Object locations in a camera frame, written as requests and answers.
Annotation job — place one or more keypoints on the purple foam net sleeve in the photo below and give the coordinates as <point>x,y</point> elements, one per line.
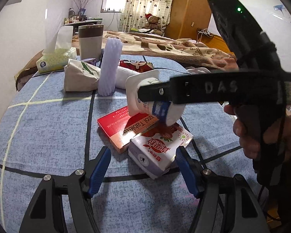
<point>109,65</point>

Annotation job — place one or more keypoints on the beige paper bag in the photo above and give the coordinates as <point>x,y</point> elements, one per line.
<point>80,76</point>

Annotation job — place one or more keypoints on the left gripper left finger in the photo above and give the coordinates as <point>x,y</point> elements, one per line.
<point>45,211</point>

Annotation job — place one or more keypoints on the orange wooden wardrobe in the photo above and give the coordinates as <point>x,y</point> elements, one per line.
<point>187,17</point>

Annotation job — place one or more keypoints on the yellow tissue box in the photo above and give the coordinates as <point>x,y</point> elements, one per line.
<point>58,52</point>

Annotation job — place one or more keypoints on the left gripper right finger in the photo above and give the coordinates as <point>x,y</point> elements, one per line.
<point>241,210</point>

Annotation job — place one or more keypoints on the purple drink carton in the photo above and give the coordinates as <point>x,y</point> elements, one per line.
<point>91,61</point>

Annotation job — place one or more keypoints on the vase with branches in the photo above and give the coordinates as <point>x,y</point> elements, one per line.
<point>81,7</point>

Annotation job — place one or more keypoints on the white foam roll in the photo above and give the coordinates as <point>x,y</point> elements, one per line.
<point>122,75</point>

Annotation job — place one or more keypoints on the person's right hand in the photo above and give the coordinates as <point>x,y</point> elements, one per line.
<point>252,147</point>

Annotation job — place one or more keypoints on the apple juice carton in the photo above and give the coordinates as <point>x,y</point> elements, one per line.
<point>154,150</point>

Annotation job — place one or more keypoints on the brown patterned blanket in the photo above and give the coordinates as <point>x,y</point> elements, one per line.
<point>184,51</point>

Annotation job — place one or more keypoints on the red cilostazol tablet box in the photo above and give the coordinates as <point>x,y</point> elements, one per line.
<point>120,127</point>

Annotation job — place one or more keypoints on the pink bed sheet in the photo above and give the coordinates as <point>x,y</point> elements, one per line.
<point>198,70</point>

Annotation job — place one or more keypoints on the brown teddy bear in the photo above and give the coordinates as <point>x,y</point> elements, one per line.
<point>153,24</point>

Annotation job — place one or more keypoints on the beige brown travel cup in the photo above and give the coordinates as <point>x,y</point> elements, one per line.
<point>90,41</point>

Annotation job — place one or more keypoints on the patterned window curtain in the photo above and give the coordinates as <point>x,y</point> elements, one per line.
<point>135,11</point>

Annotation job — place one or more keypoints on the cluttered desk shelf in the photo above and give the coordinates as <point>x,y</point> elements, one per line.
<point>77,20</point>

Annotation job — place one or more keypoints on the wooden bed headboard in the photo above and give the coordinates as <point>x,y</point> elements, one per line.
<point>213,41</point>

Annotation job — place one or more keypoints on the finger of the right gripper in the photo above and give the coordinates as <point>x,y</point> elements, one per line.
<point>201,88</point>

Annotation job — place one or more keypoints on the red cartoon drink can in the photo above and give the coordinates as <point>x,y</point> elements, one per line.
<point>138,66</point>

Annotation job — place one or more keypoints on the small window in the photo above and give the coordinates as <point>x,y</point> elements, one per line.
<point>112,6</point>

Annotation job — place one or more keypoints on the white yogurt cup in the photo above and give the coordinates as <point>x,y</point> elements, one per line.
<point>145,93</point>

